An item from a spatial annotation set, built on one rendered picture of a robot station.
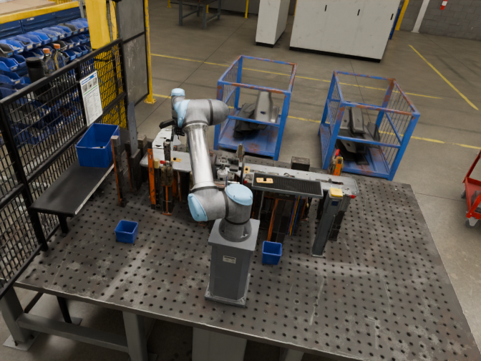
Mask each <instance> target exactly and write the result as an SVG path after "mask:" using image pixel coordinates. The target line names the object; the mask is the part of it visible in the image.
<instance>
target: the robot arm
mask: <svg viewBox="0 0 481 361"><path fill-rule="evenodd" d="M171 114H172V119H169V120H166V121H164V122H161V123H160V124H159V127H160V129H163V128H165V127H168V126H171V125H172V130H171V139H170V140H171V142H170V147H171V149H172V150H173V146H174V145H180V144H181V142H180V141H179V140H178V139H180V135H181V136H185V134H186V135H187V139H188V149H189V154H190V164H191V170H192V175H193V185H194V186H193V188H192V189H191V194H189V195H188V204H189V207H190V212H191V214H192V217H193V218H194V219H195V220H196V221H209V220H215V219H220V218H221V219H222V220H221V222H220V224H219V229H218V231H219V234H220V235H221V236H222V237H223V238H224V239H225V240H227V241H231V242H242V241H245V240H247V239H248V238H249V237H250V236H251V232H252V226H251V221H250V215H251V206H252V203H253V194H252V192H251V190H250V189H249V188H247V187H245V186H243V185H241V184H230V185H229V186H227V188H226V189H225V191H219V190H218V186H217V185H216V184H214V182H213V173H212V168H211V163H210V155H209V149H208V141H207V136H206V131H207V130H208V126H211V125H218V124H221V123H222V122H224V121H225V120H226V119H227V117H228V114H229V109H228V106H227V105H226V104H225V103H224V102H222V101H220V100H212V99H199V100H185V91H184V90H182V89H173V90H172V92H171ZM175 134H176V135H175Z"/></svg>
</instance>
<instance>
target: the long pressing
mask: <svg viewBox="0 0 481 361"><path fill-rule="evenodd" d="M154 158H159V159H160V161H161V160H164V159H165V158H164V150H163V149H158V148H153V159H154ZM171 158H180V159H182V160H181V162H175V161H173V170H174V171H180V172H185V173H190V172H191V164H190V154H189V153H184V152H179V151H174V150H171ZM140 165H141V166H145V167H148V156H147V152H146V153H145V155H144V156H143V158H142V160H141V161H140ZM245 166H249V167H250V170H257V171H263V172H265V173H277V174H278V175H283V174H284V173H289V174H290V175H292V176H296V173H307V174H309V178H310V179H311V180H314V181H315V180H316V179H319V180H324V181H329V179H330V178H331V179H332V181H333V182H339V183H343V185H339V184H333V183H329V182H327V183H323V182H321V185H322V190H323V191H328V190H330V188H339V186H344V187H349V188H350V189H351V194H352V195H354V196H356V195H359V188H358V185H357V183H356V181H355V180H354V179H353V178H348V177H343V176H337V175H328V174H323V173H312V172H307V171H302V170H292V169H287V168H277V167H271V166H266V165H256V164H251V163H245ZM225 169H226V170H227V172H228V173H233V174H236V175H237V176H239V177H241V170H239V171H238V172H233V171H229V169H228V168H227V167H225ZM332 181H331V182H332Z"/></svg>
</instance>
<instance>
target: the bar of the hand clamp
mask: <svg viewBox="0 0 481 361"><path fill-rule="evenodd" d="M170 142H171V140H170V139H166V142H165V141H164V142H163V150H164V158H165V161H169V162H170V166H171V161H172V159H171V150H170Z"/></svg>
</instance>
